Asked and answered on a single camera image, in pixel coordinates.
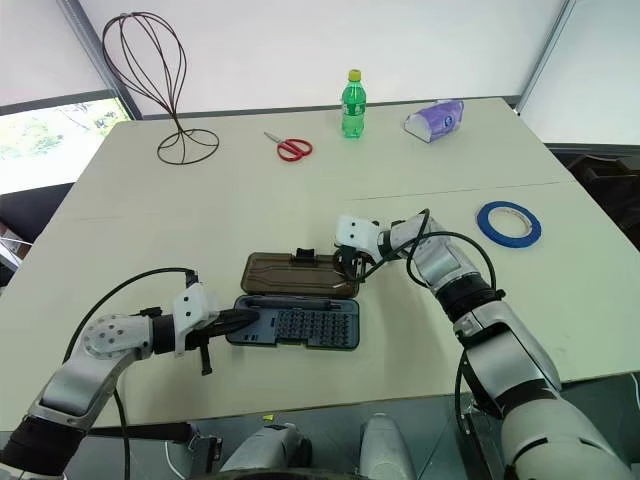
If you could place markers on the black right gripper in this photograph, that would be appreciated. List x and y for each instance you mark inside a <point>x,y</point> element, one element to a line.
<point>350,251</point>

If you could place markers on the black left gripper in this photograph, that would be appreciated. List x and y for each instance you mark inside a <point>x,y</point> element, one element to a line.
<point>205,334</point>

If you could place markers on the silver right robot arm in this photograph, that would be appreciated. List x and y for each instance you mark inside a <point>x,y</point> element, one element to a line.
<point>505,345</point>

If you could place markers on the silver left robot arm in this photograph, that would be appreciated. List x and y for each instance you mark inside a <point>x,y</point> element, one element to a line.
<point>75,370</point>

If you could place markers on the dark grey electric screwdriver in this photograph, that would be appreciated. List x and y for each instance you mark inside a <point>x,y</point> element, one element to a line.
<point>285,303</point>

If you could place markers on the open screwdriver bit case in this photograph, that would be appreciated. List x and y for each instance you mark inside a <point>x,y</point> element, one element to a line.
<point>300,325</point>

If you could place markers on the small black clip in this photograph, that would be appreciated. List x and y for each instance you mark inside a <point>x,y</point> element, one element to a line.
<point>304,254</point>

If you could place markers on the grey rounded robot body part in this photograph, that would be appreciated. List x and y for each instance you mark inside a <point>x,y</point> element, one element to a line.
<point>385,445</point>
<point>270,450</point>

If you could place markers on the blue tape roll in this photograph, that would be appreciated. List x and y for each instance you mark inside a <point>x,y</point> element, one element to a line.
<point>487,227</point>

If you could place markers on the black bar under table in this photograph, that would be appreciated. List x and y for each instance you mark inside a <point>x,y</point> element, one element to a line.
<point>145,432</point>

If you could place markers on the green plastic soda bottle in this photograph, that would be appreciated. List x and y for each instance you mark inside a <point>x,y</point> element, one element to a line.
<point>354,107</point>

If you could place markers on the purple tissue pack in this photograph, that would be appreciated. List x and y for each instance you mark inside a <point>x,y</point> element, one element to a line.
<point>437,119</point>

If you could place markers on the black storage crates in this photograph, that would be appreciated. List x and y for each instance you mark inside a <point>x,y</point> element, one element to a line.
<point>607,182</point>

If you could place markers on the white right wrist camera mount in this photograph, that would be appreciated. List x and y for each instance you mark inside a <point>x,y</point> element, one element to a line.
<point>356,231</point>

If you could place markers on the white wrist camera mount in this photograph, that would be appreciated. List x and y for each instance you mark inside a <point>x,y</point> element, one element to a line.
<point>192,300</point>
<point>356,231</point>

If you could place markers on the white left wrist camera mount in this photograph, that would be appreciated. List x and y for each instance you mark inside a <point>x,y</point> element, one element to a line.
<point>192,300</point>

